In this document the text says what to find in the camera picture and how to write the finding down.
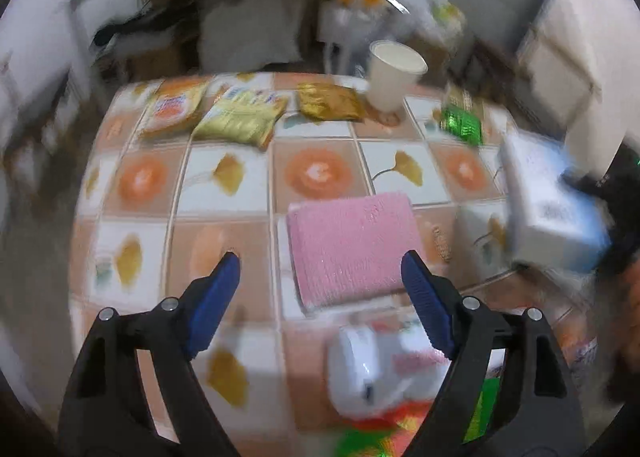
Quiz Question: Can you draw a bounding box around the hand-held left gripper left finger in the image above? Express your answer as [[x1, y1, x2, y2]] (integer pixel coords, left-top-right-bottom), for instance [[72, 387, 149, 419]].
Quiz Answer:
[[57, 251, 242, 457]]

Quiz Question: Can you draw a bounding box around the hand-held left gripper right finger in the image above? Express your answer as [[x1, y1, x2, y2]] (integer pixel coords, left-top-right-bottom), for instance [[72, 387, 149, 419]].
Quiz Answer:
[[400, 249, 586, 457]]

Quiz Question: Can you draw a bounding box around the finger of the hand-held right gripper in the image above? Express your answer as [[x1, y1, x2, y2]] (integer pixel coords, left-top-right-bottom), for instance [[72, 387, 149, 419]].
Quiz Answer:
[[559, 168, 608, 203]]

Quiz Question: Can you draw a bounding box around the blue white carton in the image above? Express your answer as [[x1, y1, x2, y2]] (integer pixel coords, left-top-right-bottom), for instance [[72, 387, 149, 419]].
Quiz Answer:
[[500, 132, 613, 274]]

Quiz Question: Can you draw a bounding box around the pink dish cloth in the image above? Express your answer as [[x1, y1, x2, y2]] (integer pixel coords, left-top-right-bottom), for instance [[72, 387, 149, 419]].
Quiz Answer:
[[286, 191, 426, 310]]

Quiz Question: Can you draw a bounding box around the green foil snack bag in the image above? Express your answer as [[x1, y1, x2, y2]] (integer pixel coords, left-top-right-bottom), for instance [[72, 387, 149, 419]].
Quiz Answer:
[[332, 379, 501, 457]]

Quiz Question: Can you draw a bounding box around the beige snack piece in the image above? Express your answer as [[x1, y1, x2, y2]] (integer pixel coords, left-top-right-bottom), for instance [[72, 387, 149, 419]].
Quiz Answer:
[[431, 224, 451, 260]]

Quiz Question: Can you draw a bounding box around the white bottle red label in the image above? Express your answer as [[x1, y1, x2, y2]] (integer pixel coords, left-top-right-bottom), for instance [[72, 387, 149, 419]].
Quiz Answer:
[[327, 324, 451, 420]]

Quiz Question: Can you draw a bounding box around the small green packet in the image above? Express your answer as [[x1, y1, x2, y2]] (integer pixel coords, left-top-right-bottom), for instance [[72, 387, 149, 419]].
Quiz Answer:
[[439, 87, 486, 147]]

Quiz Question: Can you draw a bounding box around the tile pattern tablecloth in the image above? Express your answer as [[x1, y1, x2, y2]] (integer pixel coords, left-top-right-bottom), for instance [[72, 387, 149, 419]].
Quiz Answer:
[[67, 72, 601, 457]]

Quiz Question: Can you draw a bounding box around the pale yellow noodle packet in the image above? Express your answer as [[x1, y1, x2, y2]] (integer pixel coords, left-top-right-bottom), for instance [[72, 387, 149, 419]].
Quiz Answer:
[[192, 87, 291, 150]]

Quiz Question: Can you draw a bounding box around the orange noodle packet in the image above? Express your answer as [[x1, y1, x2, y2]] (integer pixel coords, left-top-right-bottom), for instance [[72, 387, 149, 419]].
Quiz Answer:
[[140, 77, 213, 140]]

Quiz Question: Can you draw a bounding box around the white green carton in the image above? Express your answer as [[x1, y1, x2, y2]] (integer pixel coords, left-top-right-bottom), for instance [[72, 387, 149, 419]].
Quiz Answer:
[[430, 0, 468, 38]]

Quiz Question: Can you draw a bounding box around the paper cup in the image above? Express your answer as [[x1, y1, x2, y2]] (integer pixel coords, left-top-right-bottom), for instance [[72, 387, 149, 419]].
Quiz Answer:
[[367, 40, 429, 113]]

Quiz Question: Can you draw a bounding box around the golden brown packet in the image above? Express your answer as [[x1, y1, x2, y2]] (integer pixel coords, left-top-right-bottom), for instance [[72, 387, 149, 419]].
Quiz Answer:
[[295, 81, 366, 123]]

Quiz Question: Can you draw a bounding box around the white crumpled sack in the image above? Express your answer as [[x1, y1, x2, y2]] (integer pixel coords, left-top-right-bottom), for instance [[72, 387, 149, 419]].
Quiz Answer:
[[197, 0, 306, 70]]

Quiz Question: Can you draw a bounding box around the black bag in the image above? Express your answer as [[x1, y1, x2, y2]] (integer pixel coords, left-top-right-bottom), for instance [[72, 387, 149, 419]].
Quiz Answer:
[[90, 7, 201, 55]]

